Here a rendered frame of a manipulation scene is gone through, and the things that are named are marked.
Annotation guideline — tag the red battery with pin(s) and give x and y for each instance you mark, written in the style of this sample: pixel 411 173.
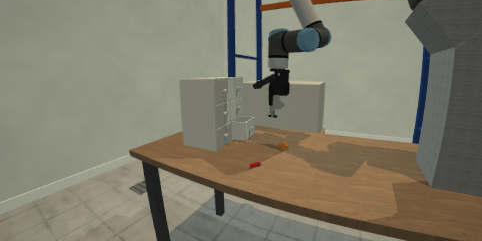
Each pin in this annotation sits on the red battery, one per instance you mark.
pixel 253 165

